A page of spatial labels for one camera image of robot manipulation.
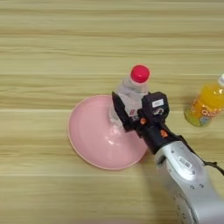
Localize black box with white label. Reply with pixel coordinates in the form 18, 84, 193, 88
142, 91, 171, 123

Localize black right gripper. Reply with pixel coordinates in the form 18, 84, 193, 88
111, 91, 182, 156

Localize pink round plate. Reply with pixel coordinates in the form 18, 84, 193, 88
66, 94, 149, 172

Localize clear water bottle red cap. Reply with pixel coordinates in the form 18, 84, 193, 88
108, 64, 151, 130

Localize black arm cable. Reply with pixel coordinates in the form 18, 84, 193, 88
174, 134, 224, 177

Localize orange juice bottle white cap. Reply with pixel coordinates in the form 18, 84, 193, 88
184, 73, 224, 128

